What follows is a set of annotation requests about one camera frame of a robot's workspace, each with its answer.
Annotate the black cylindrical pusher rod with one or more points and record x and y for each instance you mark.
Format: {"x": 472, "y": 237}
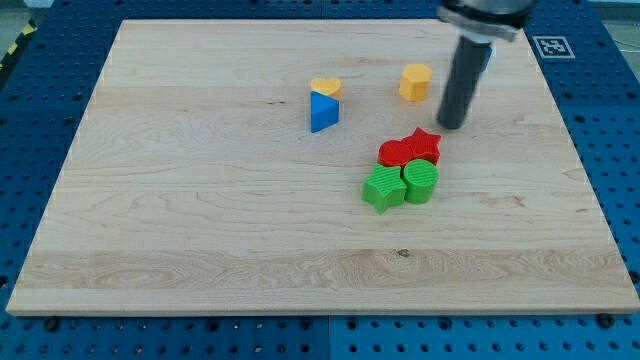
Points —
{"x": 467, "y": 65}

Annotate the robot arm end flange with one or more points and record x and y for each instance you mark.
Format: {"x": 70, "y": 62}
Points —
{"x": 485, "y": 21}

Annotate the green star block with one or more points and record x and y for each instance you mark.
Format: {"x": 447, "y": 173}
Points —
{"x": 384, "y": 188}

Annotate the blue triangle block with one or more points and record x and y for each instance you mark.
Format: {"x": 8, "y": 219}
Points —
{"x": 324, "y": 111}

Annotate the red cylinder block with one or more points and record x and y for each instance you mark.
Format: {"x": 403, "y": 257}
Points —
{"x": 394, "y": 153}

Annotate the yellow heart block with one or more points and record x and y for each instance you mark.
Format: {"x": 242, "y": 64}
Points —
{"x": 331, "y": 87}

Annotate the green cylinder block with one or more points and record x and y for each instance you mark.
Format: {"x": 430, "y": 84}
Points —
{"x": 420, "y": 177}

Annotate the red star block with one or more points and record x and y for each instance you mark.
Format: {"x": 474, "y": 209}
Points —
{"x": 424, "y": 145}

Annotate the wooden board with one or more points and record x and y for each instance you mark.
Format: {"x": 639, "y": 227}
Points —
{"x": 195, "y": 187}

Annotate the yellow hexagon block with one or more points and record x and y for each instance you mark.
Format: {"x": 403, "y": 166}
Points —
{"x": 415, "y": 82}

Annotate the fiducial marker tag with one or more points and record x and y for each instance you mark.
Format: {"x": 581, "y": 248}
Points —
{"x": 553, "y": 47}

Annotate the yellow black hazard tape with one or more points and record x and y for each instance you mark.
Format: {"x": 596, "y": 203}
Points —
{"x": 19, "y": 45}

